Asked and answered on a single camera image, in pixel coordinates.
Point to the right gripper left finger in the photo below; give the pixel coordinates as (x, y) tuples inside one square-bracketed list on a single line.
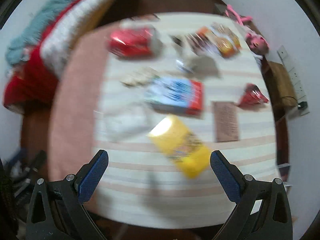
[(56, 209)]

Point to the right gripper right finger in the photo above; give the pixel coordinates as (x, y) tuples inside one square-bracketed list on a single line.
[(262, 208)]

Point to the clear plastic tray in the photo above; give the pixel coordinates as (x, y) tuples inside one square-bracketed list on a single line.
[(124, 121)]

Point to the red wrapper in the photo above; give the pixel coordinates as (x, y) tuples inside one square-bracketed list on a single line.
[(252, 96)]

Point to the yellow box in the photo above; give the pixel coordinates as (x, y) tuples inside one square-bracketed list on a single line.
[(178, 143)]

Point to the blue red milk carton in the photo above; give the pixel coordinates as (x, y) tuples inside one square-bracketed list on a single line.
[(175, 95)]

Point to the white cookie wrapper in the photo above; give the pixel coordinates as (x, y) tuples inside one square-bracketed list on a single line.
[(195, 55)]

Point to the crushed red soda can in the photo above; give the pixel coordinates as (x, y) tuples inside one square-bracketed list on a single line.
[(134, 42)]

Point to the orange snack wrapper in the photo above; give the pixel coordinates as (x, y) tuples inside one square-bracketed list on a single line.
[(220, 39)]

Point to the pink table cloth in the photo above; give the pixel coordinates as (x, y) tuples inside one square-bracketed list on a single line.
[(72, 116)]

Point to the red fleece blanket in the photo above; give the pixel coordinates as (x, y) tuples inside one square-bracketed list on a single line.
[(34, 82)]

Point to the brown paper card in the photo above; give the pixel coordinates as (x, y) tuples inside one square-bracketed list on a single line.
[(225, 121)]

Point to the wooden block stool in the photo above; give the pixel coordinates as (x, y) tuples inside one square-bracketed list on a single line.
[(279, 86)]

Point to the black charger plug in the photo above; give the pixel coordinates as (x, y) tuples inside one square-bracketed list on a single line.
[(302, 105)]

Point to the white power strip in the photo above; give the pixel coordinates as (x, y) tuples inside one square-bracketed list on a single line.
[(292, 70)]

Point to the striped cream table cloth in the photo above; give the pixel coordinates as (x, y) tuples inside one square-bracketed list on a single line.
[(160, 117)]

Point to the pink panther plush toy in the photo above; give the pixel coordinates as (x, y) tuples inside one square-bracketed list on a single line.
[(255, 41)]

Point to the bed with checkered sheet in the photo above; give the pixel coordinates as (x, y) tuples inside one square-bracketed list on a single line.
[(57, 47)]

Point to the teal blue duvet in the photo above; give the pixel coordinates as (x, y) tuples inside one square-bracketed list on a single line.
[(31, 34)]

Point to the cardboard box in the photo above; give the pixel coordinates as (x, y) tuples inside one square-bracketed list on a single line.
[(228, 11)]

